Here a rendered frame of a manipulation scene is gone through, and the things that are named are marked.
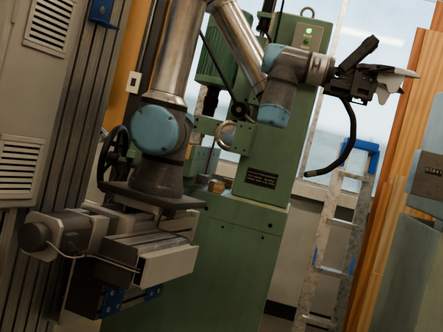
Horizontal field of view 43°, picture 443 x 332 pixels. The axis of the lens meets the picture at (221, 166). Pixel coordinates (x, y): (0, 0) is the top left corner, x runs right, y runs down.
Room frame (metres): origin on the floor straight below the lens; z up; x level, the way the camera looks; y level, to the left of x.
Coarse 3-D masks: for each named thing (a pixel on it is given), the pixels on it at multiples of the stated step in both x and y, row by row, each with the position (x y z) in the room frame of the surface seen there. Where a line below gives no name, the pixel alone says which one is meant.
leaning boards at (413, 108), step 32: (416, 32) 3.38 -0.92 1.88; (416, 64) 3.37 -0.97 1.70; (416, 96) 3.33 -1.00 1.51; (416, 128) 3.31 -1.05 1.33; (384, 160) 3.34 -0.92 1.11; (384, 192) 3.21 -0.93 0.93; (384, 224) 3.16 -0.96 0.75; (384, 256) 3.15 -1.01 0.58; (352, 288) 3.30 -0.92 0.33; (352, 320) 3.17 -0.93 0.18
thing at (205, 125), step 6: (198, 120) 2.26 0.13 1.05; (204, 120) 2.26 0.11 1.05; (210, 120) 2.25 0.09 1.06; (216, 120) 2.25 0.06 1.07; (198, 126) 2.26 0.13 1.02; (204, 126) 2.26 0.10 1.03; (210, 126) 2.25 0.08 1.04; (198, 132) 2.26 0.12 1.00; (204, 132) 2.26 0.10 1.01; (210, 132) 2.25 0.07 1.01
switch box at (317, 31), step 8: (304, 24) 2.08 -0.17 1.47; (296, 32) 2.08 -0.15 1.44; (304, 32) 2.08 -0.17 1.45; (312, 32) 2.07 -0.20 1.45; (320, 32) 2.07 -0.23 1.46; (296, 40) 2.08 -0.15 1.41; (312, 40) 2.07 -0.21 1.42; (320, 40) 2.07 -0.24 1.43; (304, 48) 2.08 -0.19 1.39; (312, 48) 2.07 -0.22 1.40
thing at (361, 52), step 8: (368, 40) 1.33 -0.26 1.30; (376, 40) 1.33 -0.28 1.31; (360, 48) 1.33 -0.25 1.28; (368, 48) 1.33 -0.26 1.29; (376, 48) 1.36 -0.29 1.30; (352, 56) 1.33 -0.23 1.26; (360, 56) 1.33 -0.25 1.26; (344, 64) 1.33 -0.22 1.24; (352, 64) 1.33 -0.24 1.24; (344, 72) 1.33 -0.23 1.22
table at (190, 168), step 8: (128, 152) 2.23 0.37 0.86; (136, 152) 2.01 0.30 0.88; (136, 160) 2.01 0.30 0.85; (184, 168) 1.98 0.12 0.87; (192, 168) 2.02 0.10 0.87; (200, 168) 2.17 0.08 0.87; (208, 168) 2.35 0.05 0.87; (216, 168) 2.57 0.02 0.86; (184, 176) 1.98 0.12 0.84; (192, 176) 2.05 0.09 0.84
